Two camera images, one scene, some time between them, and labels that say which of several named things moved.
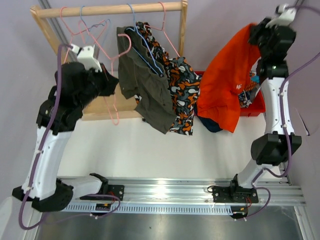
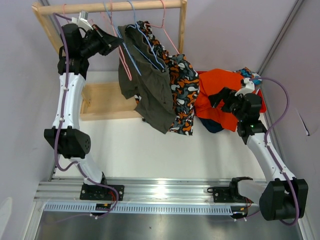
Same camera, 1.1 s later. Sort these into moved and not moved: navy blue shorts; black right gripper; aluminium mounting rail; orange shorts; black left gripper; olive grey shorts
Moved: black left gripper; orange shorts; black right gripper
Not moved: olive grey shorts; aluminium mounting rail; navy blue shorts
